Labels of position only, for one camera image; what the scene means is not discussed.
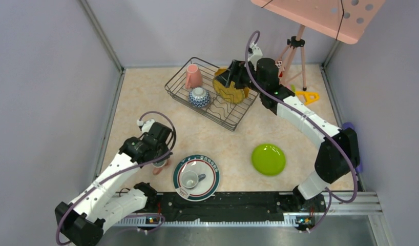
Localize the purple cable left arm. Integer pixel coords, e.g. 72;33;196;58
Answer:
55;110;177;246

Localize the yellow triangle toy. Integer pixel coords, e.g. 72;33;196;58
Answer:
295;91;320;105

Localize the woven bamboo round tray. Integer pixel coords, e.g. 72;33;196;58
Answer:
213;77;246;104

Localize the white plate green red rim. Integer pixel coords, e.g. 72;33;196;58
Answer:
173;154;220;202

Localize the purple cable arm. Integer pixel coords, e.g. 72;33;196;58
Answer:
55;110;177;246
244;30;360;232

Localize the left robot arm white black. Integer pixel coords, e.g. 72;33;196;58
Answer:
55;119;176;245

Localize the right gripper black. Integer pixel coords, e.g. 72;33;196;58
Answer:
216;60;265;94

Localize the purple handle tool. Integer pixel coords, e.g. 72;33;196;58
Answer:
342;122;363;173

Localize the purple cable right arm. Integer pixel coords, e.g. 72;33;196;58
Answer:
244;30;360;232

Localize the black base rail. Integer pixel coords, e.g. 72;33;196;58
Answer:
144;192;326;222

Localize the pink tripod stand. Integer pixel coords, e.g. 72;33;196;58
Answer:
277;25;307;91

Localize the grey white cup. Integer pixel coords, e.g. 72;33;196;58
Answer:
181;171;206;189

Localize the red patterned bowl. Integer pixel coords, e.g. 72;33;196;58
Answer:
188;87;211;108

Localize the pink perforated board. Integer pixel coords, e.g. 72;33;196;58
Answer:
251;0;385;45

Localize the red white dice box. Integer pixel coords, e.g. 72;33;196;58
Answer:
275;60;285;71

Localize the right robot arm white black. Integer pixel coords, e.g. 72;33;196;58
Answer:
214;58;360;211

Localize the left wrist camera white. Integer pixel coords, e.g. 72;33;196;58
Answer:
137;118;156;133

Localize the pink mug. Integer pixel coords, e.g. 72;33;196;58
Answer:
185;64;203;89

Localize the dark wire dish rack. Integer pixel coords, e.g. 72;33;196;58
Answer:
164;56;259;132

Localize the yellow polka dot plate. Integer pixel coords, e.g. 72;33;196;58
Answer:
213;67;249;104

